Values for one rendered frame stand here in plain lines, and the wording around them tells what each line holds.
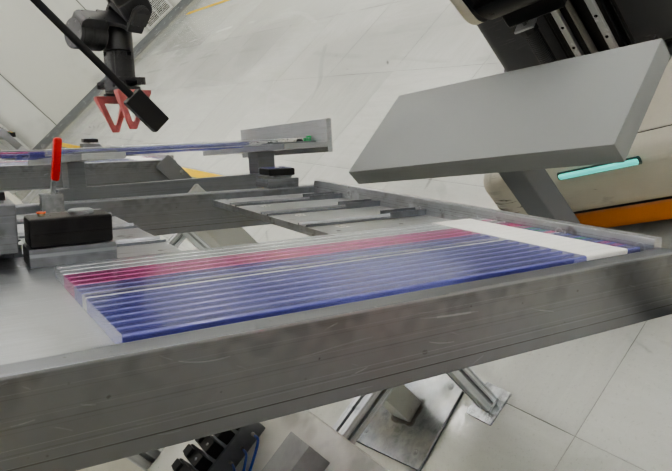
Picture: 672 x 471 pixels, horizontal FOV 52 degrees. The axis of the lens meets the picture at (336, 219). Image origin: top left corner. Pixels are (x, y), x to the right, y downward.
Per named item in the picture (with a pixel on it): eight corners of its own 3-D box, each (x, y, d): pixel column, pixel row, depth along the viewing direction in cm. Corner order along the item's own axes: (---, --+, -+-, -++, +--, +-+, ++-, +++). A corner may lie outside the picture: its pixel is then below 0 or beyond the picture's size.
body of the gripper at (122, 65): (113, 86, 130) (110, 46, 130) (96, 92, 138) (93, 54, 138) (146, 86, 134) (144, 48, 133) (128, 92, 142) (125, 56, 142)
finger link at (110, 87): (120, 128, 129) (116, 78, 128) (107, 131, 135) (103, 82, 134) (154, 128, 133) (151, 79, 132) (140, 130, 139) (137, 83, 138)
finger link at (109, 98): (107, 131, 135) (103, 82, 134) (95, 133, 140) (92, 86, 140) (141, 130, 139) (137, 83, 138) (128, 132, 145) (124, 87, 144)
